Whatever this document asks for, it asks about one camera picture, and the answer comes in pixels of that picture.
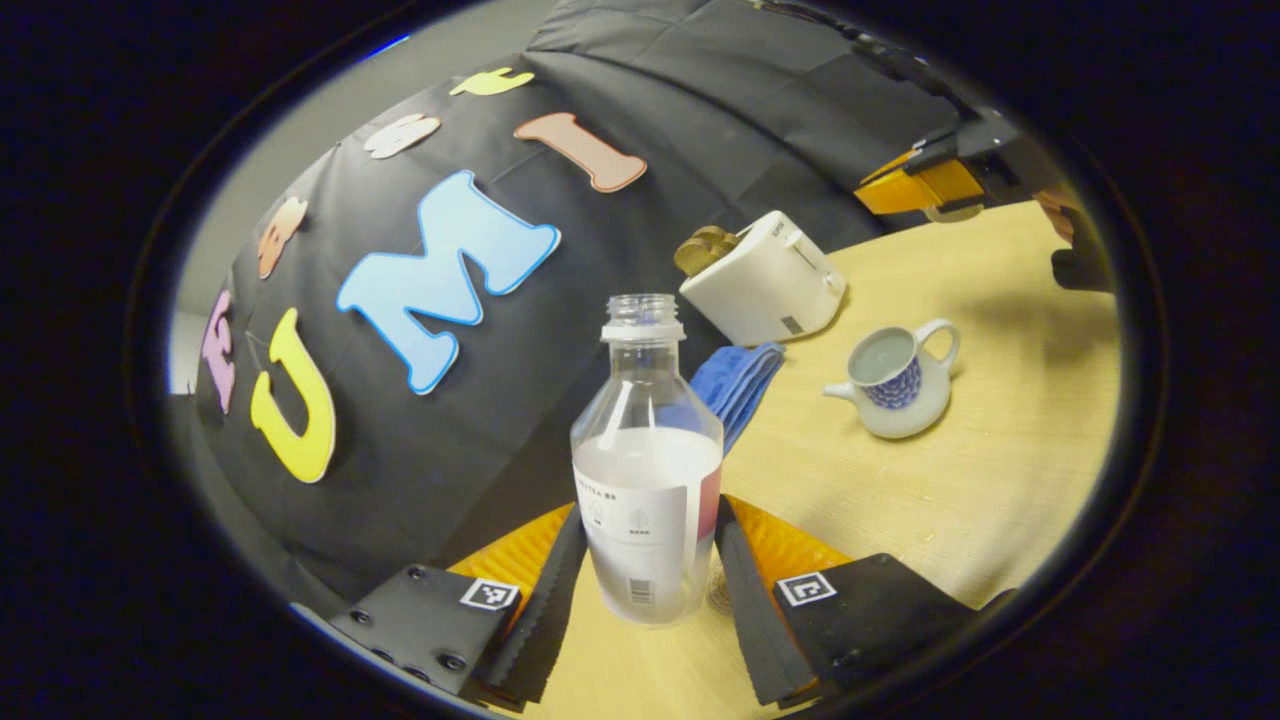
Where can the brown toast slice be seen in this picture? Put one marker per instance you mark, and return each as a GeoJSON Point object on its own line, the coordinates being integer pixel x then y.
{"type": "Point", "coordinates": [718, 238]}
{"type": "Point", "coordinates": [695, 260]}

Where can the white toaster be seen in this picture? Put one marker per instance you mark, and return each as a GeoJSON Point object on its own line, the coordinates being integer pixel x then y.
{"type": "Point", "coordinates": [760, 285]}

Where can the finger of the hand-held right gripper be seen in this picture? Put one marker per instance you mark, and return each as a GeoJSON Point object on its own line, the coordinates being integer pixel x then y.
{"type": "Point", "coordinates": [915, 185]}

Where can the round woven coaster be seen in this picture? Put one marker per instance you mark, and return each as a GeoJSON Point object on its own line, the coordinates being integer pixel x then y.
{"type": "Point", "coordinates": [718, 592]}

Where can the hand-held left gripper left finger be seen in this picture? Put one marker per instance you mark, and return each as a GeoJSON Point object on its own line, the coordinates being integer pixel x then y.
{"type": "Point", "coordinates": [545, 600]}

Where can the folded blue towel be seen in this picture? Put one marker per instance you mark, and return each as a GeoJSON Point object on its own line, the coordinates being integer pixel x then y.
{"type": "Point", "coordinates": [740, 385]}

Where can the white blue-patterned teacup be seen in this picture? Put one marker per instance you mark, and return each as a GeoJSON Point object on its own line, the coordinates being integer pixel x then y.
{"type": "Point", "coordinates": [900, 385]}

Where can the black backdrop cloth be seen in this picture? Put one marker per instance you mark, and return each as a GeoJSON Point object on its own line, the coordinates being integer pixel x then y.
{"type": "Point", "coordinates": [560, 400]}

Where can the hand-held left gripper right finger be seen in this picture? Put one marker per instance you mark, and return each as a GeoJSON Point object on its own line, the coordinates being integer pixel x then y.
{"type": "Point", "coordinates": [745, 600]}

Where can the clear plastic water bottle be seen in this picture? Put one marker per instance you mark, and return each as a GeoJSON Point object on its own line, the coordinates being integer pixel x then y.
{"type": "Point", "coordinates": [645, 470]}

